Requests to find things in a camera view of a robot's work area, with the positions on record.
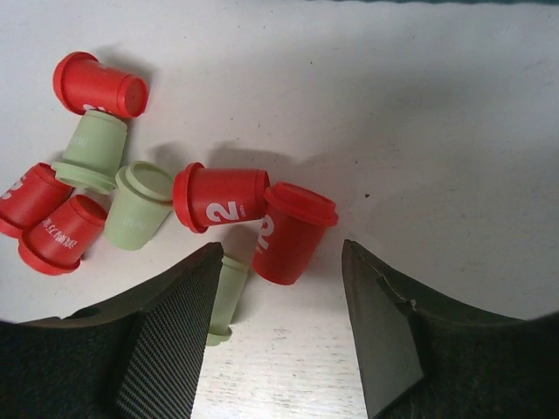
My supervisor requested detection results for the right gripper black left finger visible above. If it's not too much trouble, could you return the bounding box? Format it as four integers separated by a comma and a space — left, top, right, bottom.
1, 243, 224, 418

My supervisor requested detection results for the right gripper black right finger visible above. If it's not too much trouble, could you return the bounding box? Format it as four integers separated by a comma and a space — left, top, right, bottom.
342, 240, 558, 418

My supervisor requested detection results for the red capsule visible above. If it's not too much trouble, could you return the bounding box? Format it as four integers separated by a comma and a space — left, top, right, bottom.
252, 182, 339, 285
172, 162, 270, 234
17, 195, 107, 276
1, 162, 73, 238
52, 52, 148, 119

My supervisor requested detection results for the red capsule top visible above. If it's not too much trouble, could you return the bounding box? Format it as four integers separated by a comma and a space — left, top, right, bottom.
52, 52, 148, 119

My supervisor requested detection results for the teal plastic storage basket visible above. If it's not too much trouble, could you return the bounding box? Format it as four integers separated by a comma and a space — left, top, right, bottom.
332, 0, 559, 7

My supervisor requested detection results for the green capsule centre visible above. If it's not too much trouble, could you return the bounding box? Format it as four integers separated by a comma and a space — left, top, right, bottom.
206, 255, 249, 347

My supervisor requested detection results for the green capsule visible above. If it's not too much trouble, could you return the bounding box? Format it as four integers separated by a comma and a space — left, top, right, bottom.
52, 110, 128, 195
103, 161, 173, 251
206, 255, 249, 347

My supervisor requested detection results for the green capsule upper middle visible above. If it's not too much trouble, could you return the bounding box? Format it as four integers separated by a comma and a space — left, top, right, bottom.
103, 161, 173, 251

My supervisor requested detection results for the green capsule upper left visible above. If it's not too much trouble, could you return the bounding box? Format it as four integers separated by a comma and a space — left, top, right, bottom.
52, 110, 128, 195

